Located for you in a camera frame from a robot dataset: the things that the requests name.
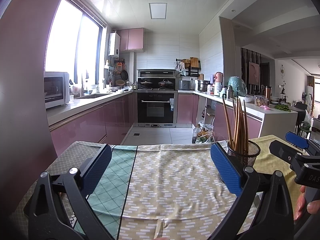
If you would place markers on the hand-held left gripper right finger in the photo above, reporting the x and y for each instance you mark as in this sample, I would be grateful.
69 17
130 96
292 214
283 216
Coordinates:
225 170

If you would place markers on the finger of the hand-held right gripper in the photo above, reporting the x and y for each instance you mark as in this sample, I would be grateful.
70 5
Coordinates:
296 138
282 151

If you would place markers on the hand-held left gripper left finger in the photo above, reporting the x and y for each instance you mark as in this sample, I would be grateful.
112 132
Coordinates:
97 170

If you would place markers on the black mesh utensil holder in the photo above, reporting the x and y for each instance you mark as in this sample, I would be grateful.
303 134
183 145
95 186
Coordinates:
250 155

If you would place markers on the bunch of wooden chopsticks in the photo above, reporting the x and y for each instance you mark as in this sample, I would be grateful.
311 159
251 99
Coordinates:
238 127

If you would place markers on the person's right hand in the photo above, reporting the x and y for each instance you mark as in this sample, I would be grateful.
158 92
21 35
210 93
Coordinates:
300 205

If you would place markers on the yellow cloth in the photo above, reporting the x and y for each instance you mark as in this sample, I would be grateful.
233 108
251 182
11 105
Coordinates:
270 162

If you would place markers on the pink base cabinets white counter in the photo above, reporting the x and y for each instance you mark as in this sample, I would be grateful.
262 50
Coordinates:
275 122

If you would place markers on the green leafy vegetables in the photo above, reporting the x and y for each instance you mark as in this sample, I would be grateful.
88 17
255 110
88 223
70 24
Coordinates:
282 108

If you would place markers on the bags and oil bottle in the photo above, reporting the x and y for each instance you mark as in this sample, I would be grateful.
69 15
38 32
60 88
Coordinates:
202 135

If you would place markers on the white standing air conditioner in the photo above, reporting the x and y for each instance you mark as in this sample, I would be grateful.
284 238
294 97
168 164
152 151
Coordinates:
309 95

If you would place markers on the pink base cabinets with sink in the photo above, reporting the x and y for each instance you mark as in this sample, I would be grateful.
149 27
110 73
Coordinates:
95 120

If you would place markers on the clear plastic food container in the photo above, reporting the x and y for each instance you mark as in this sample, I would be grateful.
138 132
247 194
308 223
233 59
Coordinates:
261 101

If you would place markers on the brown thermos bottle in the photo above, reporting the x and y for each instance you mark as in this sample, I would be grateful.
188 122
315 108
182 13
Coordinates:
268 92

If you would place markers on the patterned tablecloth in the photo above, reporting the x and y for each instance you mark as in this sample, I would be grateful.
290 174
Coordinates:
170 180

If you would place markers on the white plastic bag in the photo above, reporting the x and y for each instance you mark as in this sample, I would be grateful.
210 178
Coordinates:
245 99

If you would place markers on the steel thermos flask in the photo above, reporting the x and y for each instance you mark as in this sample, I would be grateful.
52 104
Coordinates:
230 92

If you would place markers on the green covered appliance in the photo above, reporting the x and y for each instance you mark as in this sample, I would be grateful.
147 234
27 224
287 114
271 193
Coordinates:
237 86

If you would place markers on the steel kitchen faucet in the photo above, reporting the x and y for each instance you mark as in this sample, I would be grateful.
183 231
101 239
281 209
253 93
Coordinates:
82 86

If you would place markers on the integrated stove with oven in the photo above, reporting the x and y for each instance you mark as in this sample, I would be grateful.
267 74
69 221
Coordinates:
156 107

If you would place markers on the steel stock pot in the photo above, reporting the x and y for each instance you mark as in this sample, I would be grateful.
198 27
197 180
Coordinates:
203 86

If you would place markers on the woven basket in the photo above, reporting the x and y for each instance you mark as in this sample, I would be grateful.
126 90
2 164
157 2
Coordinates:
120 83

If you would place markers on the white microwave oven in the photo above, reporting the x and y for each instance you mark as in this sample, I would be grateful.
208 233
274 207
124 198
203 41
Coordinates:
56 90

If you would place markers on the pink kettle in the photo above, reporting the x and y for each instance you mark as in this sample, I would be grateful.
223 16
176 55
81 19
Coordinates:
219 77

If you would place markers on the grey rice cooker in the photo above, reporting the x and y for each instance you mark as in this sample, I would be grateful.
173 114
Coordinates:
184 85

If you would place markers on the black wok with lid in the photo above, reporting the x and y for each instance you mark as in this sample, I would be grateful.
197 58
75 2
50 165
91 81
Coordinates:
145 83

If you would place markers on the hanging black pan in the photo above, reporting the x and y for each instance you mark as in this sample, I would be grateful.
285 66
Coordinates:
124 75

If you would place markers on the pot with glass lid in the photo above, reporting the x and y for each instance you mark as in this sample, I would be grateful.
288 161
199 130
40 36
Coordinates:
165 83

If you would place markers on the grey refrigerator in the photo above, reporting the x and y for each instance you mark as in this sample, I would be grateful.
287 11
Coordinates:
22 80

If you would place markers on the kitchen window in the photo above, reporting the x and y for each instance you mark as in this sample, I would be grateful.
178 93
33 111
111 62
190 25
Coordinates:
72 47

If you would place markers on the white water heater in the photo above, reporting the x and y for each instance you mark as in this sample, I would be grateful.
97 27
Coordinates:
114 44

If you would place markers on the ceiling light panel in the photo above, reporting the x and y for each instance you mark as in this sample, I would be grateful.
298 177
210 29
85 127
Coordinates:
158 11

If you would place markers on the wall clock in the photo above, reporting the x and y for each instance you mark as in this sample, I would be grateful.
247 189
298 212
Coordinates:
282 70

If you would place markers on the framed wall picture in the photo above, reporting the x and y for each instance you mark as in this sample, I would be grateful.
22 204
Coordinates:
254 73

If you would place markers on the black wall rack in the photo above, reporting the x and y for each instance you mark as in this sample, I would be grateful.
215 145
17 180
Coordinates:
191 67

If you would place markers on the pink wall cabinets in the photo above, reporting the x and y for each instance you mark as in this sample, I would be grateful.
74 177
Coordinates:
131 40

